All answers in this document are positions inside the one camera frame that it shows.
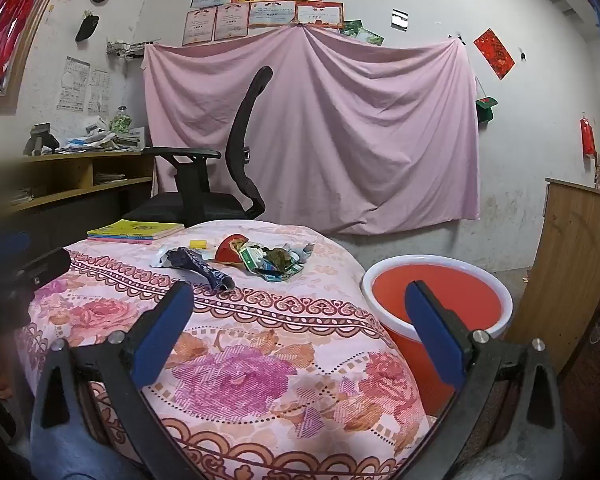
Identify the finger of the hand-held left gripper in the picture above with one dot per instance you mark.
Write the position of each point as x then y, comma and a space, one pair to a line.
5, 247
40, 267

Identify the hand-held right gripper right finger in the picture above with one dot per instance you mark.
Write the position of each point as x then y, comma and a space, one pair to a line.
432, 332

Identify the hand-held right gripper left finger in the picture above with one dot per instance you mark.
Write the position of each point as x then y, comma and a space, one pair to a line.
162, 332

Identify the red bucket with white rim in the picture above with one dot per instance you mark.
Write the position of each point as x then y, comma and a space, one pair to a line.
440, 290

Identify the white blue wrapper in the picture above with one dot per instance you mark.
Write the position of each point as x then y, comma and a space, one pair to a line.
162, 259

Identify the dark blue wrapper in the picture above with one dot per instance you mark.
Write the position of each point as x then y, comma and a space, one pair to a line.
207, 272

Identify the yellow plastic cap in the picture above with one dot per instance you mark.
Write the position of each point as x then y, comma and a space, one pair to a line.
198, 244

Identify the red wrapper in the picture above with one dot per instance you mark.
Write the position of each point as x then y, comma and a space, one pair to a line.
227, 252

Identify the green white sachet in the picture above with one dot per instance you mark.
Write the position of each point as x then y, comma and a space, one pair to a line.
252, 260

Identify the teal packet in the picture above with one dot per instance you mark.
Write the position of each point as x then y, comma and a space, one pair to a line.
280, 276

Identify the dark green wrapper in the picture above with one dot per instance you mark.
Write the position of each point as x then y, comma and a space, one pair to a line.
277, 258

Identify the white blue tube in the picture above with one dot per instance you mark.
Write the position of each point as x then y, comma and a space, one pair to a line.
305, 252

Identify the stack of shelf papers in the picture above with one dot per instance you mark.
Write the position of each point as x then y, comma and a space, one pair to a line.
22, 196
110, 178

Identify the pink book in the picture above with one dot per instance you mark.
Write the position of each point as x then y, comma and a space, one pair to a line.
125, 240

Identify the floral pink blanket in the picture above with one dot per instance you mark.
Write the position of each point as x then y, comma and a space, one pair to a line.
260, 340

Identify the wooden desk with shelves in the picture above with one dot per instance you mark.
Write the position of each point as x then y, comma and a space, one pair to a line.
70, 170

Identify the yellow book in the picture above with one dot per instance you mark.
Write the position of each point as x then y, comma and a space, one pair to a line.
135, 227

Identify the pile of papers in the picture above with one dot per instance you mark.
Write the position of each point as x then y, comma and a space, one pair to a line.
95, 144

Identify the wooden cabinet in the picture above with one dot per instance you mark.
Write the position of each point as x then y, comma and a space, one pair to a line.
570, 245

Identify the glass jar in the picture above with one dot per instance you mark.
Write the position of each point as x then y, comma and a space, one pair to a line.
120, 122

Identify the pink hanging cloth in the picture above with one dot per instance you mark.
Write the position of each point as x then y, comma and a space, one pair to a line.
355, 135

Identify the black office chair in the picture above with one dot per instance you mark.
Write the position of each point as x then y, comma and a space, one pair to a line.
252, 125

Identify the green hat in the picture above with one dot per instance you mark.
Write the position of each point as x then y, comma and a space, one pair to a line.
486, 109

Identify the black cap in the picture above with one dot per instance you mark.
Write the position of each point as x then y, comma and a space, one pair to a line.
87, 27

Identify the red hanging cloth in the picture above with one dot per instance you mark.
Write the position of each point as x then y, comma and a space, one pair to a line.
10, 10

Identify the red hanging ornament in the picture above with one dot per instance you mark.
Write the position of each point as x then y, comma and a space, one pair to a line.
588, 137

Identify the red paper envelope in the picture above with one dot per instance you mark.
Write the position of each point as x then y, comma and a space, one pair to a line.
495, 54

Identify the green photo print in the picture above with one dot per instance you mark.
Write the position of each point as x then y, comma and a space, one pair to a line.
350, 27
371, 36

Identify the group of framed certificates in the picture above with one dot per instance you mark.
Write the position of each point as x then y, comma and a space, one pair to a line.
270, 12

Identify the paper wall calendar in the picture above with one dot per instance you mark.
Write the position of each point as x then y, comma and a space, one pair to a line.
72, 85
99, 92

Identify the wooden window frame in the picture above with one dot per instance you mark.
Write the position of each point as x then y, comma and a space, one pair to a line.
27, 60

